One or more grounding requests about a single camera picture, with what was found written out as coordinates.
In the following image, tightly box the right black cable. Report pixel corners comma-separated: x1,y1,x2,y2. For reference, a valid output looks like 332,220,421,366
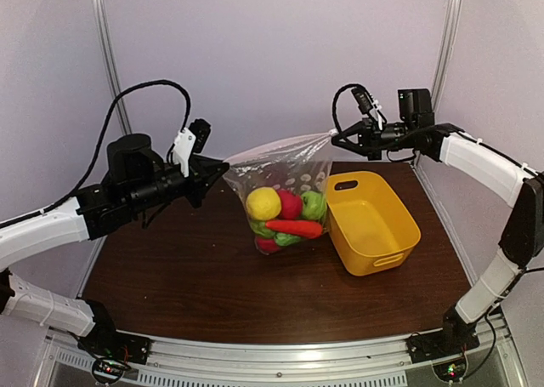
331,83,362,137

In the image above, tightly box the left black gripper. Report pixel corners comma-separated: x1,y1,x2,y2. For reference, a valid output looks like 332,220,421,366
126,156,228,213

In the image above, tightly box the front aluminium rail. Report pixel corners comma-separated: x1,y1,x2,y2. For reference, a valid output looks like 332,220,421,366
40,327,528,387

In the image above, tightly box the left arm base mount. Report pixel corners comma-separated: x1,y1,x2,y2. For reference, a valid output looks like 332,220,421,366
76,332,151,365

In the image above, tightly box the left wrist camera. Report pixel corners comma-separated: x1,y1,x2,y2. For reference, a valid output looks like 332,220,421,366
169,118,211,178

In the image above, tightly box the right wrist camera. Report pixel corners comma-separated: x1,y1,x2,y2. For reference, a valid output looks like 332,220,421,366
351,86,387,130

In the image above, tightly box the left metal frame post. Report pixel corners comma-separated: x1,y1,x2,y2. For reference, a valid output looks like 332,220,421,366
88,0,133,135

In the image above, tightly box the orange toy carrot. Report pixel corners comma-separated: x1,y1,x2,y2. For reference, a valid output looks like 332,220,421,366
265,219,323,239

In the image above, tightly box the metal frame post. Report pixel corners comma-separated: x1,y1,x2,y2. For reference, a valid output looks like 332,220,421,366
431,0,462,110
88,0,133,135

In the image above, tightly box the clear zip top bag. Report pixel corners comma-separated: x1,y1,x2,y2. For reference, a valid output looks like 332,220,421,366
224,129,337,254

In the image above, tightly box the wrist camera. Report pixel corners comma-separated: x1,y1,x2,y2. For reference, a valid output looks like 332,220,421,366
351,86,387,130
169,118,211,178

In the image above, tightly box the green toy apple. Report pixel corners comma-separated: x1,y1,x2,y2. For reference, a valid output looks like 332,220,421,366
301,191,327,221

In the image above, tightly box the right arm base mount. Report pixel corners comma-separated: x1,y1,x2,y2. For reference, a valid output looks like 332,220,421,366
405,329,480,364

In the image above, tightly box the right metal frame post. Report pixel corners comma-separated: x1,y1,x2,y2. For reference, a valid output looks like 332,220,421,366
431,0,462,110

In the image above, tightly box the black cable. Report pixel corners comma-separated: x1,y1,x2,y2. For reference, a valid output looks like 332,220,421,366
331,83,362,137
0,79,192,230

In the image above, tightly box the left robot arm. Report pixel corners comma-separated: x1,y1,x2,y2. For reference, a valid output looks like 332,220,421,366
1,129,229,356

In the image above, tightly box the light green toy squash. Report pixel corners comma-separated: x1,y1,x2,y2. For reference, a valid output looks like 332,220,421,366
249,219,275,239

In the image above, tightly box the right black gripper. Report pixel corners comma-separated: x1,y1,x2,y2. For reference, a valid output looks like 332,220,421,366
332,116,417,160

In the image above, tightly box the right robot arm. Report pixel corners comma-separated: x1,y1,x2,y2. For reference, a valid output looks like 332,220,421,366
331,83,543,355

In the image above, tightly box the small red toy tomato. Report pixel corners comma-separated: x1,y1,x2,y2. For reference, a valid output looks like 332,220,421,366
277,190,303,220

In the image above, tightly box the left black cable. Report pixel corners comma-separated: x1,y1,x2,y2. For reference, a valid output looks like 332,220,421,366
0,79,192,230

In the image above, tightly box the red toy pepper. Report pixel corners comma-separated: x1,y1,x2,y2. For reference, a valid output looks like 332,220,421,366
255,236,281,254

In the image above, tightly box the yellow plastic basket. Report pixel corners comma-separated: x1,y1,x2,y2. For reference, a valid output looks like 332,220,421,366
326,171,422,276

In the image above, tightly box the yellow toy lemon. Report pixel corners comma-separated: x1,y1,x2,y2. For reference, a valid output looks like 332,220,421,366
246,187,281,221

